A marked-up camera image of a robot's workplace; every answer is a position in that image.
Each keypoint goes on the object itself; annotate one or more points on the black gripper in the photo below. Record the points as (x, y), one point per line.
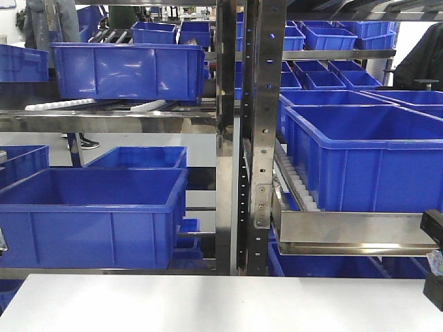
(431, 224)

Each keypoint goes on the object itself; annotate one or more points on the large blue bin right shelf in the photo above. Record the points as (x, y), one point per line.
(367, 158)

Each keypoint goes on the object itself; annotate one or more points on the white roller track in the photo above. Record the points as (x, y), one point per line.
(293, 181)

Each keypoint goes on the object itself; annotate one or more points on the blue bin behind right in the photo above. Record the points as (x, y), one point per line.
(322, 97)

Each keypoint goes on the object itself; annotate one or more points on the large blue bin upper left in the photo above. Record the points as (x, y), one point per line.
(104, 71)

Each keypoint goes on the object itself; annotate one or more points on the large blue bin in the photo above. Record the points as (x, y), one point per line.
(104, 71)
(93, 218)

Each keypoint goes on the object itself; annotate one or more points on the blue bin behind lower left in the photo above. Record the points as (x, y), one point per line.
(142, 157)

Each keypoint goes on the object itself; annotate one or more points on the large blue bin lower left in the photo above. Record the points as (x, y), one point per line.
(93, 218)

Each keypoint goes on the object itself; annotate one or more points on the blue bin far left edge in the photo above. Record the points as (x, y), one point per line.
(23, 64)

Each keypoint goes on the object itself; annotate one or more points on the steel front shelf rail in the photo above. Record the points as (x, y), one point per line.
(351, 234)

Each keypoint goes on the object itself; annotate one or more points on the steel shelf rack frame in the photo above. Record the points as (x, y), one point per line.
(248, 194)

